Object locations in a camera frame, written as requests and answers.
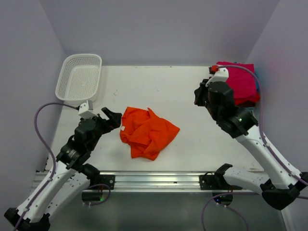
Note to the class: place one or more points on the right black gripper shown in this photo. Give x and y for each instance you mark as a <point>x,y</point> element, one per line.
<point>198,91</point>

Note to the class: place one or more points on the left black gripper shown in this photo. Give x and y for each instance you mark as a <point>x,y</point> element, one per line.
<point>113,121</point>

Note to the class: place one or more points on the orange t shirt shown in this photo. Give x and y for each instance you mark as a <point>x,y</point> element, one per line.
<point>146,133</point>

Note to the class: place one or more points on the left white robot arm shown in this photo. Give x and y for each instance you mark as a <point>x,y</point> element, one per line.
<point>35,213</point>

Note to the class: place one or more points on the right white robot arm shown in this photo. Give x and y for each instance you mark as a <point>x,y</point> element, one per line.
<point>280,183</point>

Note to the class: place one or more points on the magenta folded t shirt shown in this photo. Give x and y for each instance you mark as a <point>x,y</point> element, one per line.
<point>242,83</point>

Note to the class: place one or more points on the dark red folded t shirt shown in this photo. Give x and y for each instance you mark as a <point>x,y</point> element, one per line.
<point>247,104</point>

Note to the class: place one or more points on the white plastic basket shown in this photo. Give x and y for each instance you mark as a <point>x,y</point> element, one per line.
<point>79,78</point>

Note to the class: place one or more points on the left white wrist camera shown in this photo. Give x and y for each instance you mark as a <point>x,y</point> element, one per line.
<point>86,110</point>

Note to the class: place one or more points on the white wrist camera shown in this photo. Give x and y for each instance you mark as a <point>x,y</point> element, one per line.
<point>217,73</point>
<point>86,110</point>

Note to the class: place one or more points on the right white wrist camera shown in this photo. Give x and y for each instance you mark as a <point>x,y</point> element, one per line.
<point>217,73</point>

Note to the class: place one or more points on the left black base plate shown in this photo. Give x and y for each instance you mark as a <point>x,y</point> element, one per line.
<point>102,181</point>

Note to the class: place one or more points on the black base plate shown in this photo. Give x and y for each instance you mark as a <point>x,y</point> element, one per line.
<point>102,181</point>
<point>212,182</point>

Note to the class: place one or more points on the aluminium mounting rail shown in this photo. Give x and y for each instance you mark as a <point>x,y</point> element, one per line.
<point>146,181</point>

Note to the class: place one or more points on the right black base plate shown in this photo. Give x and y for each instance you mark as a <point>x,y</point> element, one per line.
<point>212,182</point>

